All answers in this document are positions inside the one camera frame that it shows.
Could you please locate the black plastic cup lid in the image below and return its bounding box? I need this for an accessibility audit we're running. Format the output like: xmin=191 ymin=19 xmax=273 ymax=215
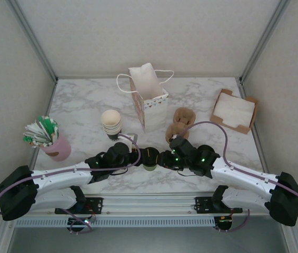
xmin=141 ymin=145 xmax=161 ymax=166

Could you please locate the green paper coffee cup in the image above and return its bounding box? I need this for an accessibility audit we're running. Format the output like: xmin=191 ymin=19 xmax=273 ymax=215
xmin=142 ymin=146 xmax=161 ymax=172

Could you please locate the animal print paper gift bag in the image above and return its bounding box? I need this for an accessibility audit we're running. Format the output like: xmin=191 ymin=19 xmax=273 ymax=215
xmin=116 ymin=62 xmax=175 ymax=134

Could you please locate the striped paper cup stack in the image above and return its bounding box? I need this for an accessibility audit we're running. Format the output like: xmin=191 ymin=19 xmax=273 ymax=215
xmin=100 ymin=109 xmax=123 ymax=140

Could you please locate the white paper napkin stack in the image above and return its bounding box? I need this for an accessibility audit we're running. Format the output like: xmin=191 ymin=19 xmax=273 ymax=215
xmin=213 ymin=92 xmax=256 ymax=130

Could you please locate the pink straw holder cup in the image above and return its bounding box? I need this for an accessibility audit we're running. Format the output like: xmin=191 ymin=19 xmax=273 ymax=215
xmin=40 ymin=135 xmax=72 ymax=162

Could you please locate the brown cardboard napkin tray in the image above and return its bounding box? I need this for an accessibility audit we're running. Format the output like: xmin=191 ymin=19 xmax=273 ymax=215
xmin=209 ymin=89 xmax=260 ymax=135

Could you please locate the small black controller board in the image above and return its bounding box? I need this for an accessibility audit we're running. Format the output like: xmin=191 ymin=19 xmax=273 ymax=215
xmin=214 ymin=216 xmax=234 ymax=230
xmin=68 ymin=217 xmax=97 ymax=229

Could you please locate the paper wrapped straws bunch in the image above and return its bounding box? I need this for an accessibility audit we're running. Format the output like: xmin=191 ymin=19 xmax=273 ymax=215
xmin=22 ymin=115 xmax=59 ymax=150

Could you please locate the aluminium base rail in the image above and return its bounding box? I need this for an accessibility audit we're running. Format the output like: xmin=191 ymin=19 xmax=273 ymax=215
xmin=29 ymin=193 xmax=271 ymax=218

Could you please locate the grey slotted cable duct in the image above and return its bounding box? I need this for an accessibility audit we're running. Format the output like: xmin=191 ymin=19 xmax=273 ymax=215
xmin=14 ymin=216 xmax=217 ymax=228

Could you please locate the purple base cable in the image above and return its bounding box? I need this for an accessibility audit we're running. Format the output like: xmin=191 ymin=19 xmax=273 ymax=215
xmin=213 ymin=208 xmax=251 ymax=234
xmin=59 ymin=208 xmax=97 ymax=235

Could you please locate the aluminium frame post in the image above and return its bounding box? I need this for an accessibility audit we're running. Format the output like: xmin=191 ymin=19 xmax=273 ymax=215
xmin=239 ymin=0 xmax=292 ymax=83
xmin=8 ymin=0 xmax=59 ymax=82

